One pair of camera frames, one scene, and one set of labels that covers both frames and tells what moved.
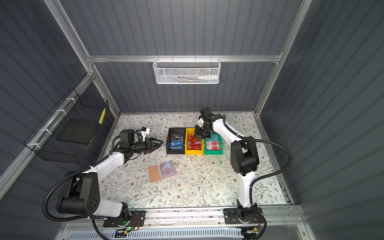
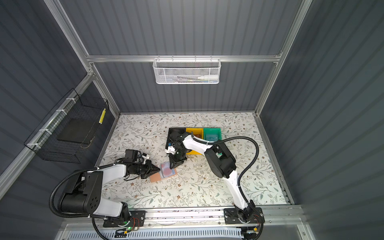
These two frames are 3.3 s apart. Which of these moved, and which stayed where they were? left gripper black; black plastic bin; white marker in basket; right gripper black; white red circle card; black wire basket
Moved: left gripper black; right gripper black
Stayed: white red circle card; white marker in basket; black wire basket; black plastic bin
